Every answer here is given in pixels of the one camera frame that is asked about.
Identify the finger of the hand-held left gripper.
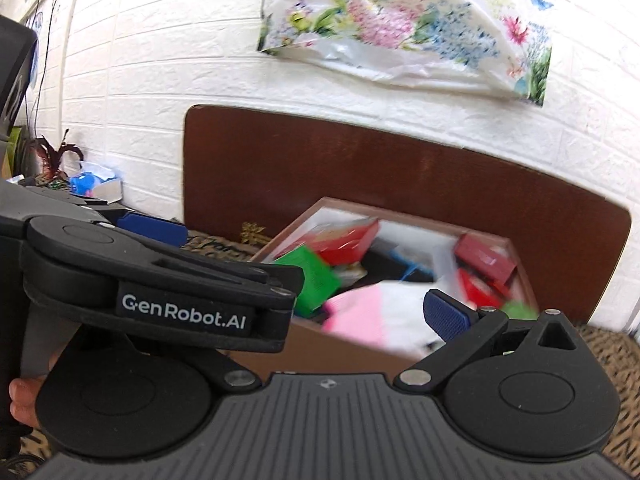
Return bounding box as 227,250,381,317
115,232,306,301
117,211,189,249

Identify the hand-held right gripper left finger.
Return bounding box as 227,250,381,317
210,350,264,394

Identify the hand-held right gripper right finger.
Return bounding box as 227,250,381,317
394,289,596,397

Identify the brown cardboard box container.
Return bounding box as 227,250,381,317
227,197,540,377

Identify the green rectangular box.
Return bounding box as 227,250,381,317
274,244,342,319

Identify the white box with blue items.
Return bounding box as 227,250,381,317
69,160,124,204

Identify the person's left hand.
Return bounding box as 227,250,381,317
9,355,62,429

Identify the bright red small box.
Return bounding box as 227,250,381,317
457,269,507,310

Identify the dark red small box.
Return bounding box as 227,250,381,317
454,232,519,282

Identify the dark red potted plant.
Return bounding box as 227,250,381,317
27,129,85,182

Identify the red patterned flat box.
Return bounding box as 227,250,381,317
277,217,382,267

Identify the brown wooden headboard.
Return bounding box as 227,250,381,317
182,104,634,332

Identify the brown patterned blanket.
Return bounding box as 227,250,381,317
20,227,640,478

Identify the black monitor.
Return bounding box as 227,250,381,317
0,15,40,137

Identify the floral plastic bag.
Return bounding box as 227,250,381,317
256,0,557,107

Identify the black hanging cable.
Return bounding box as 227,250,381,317
29,0,68,147

